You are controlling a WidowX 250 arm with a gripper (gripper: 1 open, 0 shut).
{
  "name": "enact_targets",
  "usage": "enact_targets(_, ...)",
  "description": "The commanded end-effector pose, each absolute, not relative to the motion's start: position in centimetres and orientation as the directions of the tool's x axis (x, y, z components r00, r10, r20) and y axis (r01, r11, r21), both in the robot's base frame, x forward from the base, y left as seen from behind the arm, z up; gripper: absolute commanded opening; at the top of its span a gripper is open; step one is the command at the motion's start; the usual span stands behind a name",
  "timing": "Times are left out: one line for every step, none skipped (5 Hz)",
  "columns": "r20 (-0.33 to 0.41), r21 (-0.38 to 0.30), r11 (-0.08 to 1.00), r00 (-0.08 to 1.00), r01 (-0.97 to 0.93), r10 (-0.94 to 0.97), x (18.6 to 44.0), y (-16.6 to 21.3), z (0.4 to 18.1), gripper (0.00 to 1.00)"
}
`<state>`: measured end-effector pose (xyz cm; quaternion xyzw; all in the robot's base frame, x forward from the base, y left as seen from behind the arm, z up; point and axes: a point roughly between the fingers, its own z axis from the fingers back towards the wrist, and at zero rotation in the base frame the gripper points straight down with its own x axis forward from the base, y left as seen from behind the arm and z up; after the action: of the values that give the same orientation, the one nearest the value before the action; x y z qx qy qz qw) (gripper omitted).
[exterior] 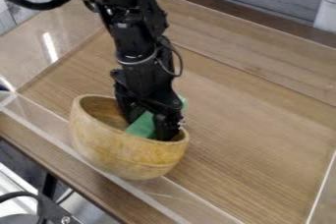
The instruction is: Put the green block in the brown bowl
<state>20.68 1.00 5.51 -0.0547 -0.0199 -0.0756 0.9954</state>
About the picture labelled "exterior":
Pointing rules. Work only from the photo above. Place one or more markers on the brown wooden bowl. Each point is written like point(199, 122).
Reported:
point(111, 148)

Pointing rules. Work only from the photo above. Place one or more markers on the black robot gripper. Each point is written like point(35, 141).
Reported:
point(144, 89)

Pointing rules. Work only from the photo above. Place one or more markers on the white cylindrical container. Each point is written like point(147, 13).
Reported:
point(326, 16)

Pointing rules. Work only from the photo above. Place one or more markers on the black metal bracket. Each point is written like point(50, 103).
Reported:
point(54, 214)

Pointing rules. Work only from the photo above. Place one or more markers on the green rectangular block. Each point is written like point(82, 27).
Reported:
point(142, 127)

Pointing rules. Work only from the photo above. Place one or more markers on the black table leg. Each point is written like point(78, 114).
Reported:
point(50, 184)

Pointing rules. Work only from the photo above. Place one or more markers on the clear acrylic tray wall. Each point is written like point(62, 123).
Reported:
point(34, 124)

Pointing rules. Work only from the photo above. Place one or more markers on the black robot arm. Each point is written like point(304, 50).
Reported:
point(136, 22)

